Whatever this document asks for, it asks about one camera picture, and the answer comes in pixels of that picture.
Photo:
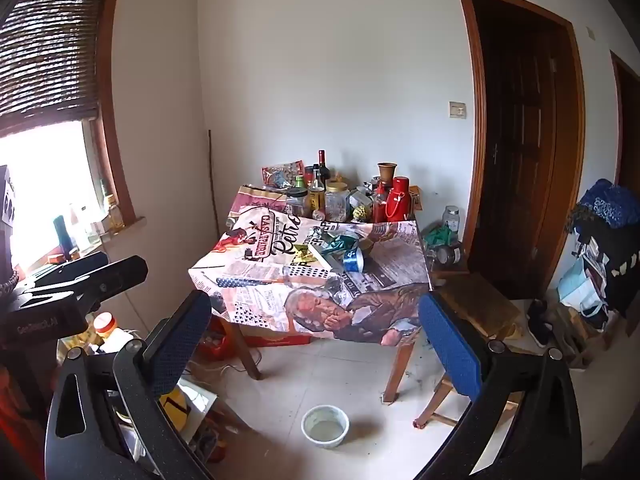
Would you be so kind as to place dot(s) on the red sauce bottle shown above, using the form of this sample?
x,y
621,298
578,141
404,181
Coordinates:
x,y
379,207

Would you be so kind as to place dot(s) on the bamboo window blind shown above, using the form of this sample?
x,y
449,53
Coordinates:
x,y
45,50

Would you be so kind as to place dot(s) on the black lid glass jar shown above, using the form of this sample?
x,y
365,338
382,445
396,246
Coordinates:
x,y
297,205

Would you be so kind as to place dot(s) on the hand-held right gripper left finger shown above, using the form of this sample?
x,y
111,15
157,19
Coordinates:
x,y
180,340

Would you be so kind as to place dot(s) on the white plastic bowl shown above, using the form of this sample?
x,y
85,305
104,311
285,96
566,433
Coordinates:
x,y
311,435

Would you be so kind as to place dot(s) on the red snack bag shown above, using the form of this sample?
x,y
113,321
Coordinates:
x,y
280,172

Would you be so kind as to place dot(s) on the green custard apple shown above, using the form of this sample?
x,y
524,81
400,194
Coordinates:
x,y
361,214

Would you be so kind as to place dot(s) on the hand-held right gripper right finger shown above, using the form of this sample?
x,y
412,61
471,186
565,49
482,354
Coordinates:
x,y
450,340

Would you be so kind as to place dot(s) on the wooden frame window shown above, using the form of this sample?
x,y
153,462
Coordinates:
x,y
40,180

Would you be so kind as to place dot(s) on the green cap bottle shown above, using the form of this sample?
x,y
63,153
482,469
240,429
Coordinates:
x,y
300,182

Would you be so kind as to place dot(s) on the dark wooden door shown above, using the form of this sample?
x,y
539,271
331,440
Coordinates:
x,y
627,125
515,135

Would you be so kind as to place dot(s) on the dark wine bottle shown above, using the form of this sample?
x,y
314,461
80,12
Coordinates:
x,y
322,170

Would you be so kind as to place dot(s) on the beige wall switch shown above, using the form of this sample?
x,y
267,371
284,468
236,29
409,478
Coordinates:
x,y
457,110

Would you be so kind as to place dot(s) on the red cylinder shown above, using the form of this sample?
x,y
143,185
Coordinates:
x,y
20,410

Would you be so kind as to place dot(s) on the gold lid plastic jar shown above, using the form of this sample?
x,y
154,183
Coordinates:
x,y
336,205

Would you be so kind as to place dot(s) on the brown clay vase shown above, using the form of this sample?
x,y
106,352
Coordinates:
x,y
387,172

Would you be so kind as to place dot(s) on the blue tape roll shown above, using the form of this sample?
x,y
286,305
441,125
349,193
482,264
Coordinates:
x,y
352,260

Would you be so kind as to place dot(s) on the yellow label dark bottle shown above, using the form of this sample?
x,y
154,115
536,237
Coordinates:
x,y
316,200

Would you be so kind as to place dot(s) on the dark clothes pile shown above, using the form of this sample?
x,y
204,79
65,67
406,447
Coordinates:
x,y
620,270

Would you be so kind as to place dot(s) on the red thermos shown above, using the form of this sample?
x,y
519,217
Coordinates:
x,y
398,205

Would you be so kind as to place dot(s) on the clear glass bottle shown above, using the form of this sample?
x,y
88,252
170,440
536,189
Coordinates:
x,y
113,210

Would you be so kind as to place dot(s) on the silver lid glass jar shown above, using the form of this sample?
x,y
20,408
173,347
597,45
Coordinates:
x,y
451,220

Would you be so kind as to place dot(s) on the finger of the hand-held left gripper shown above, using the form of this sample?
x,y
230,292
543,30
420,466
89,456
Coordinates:
x,y
117,272
75,267

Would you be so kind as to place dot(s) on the green cloth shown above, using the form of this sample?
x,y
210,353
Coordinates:
x,y
437,235

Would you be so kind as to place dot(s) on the blue knitted cloth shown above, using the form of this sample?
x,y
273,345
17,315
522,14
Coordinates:
x,y
610,202

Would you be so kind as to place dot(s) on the glass jar lying sideways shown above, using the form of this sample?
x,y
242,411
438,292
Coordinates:
x,y
450,254

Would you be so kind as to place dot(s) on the light blue bag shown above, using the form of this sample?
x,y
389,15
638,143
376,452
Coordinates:
x,y
580,287

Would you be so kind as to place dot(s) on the orange cap oil bottle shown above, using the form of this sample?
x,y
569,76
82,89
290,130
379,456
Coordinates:
x,y
107,330

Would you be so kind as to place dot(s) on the black shoe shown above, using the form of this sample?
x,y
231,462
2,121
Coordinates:
x,y
538,322

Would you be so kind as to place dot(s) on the yellow printed packet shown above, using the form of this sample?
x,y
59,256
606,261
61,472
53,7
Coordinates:
x,y
416,197

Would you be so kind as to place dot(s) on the printed tablecloth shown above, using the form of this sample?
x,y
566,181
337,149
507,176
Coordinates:
x,y
260,280

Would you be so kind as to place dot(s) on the white box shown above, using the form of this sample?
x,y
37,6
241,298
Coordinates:
x,y
325,256

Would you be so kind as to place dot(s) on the yellow green wrapper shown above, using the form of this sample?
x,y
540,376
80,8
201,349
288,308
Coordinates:
x,y
301,250

